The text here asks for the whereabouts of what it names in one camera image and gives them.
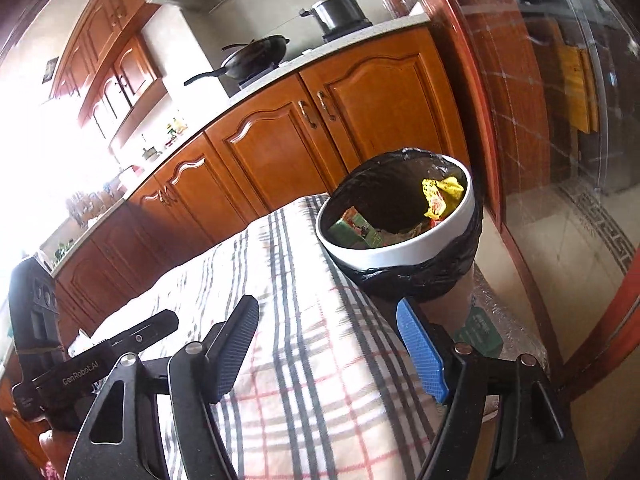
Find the black trash bag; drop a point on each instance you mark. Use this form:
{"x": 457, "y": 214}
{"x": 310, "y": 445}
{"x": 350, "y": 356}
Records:
{"x": 425, "y": 280}

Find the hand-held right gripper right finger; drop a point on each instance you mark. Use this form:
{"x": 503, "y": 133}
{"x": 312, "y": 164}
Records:
{"x": 422, "y": 352}

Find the yellow wooden board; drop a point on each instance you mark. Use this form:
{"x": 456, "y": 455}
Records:
{"x": 575, "y": 90}

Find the wooden upper cabinets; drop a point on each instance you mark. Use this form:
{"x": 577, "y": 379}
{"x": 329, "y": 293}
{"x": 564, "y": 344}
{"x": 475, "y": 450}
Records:
{"x": 110, "y": 35}

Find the black stove burner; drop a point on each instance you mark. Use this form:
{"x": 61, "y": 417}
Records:
{"x": 350, "y": 30}
{"x": 257, "y": 77}

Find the white rim trash bin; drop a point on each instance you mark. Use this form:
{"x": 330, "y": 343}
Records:
{"x": 400, "y": 255}

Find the small dark wall frame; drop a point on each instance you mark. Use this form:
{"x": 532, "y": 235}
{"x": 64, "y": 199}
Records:
{"x": 50, "y": 71}

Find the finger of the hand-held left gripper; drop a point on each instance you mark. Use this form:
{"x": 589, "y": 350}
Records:
{"x": 145, "y": 330}

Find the plaid tablecloth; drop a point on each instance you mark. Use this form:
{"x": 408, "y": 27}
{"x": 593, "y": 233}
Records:
{"x": 300, "y": 335}

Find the green paper card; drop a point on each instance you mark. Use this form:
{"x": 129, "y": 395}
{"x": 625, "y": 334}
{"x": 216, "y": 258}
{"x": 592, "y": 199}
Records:
{"x": 480, "y": 332}

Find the green white snack wrapper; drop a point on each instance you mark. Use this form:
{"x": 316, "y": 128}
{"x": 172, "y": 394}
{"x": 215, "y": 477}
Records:
{"x": 352, "y": 225}

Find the speckled white countertop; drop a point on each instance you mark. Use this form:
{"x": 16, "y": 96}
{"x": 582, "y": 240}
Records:
{"x": 390, "y": 25}

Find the red wooden glass door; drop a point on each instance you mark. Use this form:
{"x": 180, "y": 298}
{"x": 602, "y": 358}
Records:
{"x": 550, "y": 185}

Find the wooden cabinet door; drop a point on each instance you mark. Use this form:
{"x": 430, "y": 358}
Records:
{"x": 125, "y": 245}
{"x": 380, "y": 100}
{"x": 270, "y": 155}
{"x": 200, "y": 195}

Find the black wok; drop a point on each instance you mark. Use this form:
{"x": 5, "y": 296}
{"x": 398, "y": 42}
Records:
{"x": 255, "y": 52}

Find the condiment bottles cluster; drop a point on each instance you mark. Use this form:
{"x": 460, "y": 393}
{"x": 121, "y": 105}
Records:
{"x": 176, "y": 129}

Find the steel cooking pot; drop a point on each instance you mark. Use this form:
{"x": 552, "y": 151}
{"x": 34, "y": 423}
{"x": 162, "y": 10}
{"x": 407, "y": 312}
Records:
{"x": 337, "y": 10}

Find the yellow snack packet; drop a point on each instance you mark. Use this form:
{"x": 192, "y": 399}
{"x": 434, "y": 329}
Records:
{"x": 445, "y": 190}

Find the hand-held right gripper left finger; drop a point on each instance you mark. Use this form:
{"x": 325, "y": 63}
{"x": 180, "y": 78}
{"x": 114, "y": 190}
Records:
{"x": 235, "y": 347}

